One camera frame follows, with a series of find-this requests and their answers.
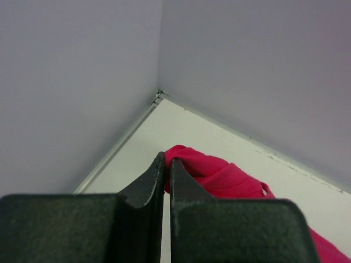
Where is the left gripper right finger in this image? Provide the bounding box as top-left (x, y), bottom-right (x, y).
top-left (170, 159), bottom-right (319, 262)

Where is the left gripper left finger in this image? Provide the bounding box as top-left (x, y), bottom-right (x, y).
top-left (1, 153), bottom-right (165, 262)

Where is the red t shirt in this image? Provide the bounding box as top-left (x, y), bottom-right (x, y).
top-left (163, 144), bottom-right (351, 263)

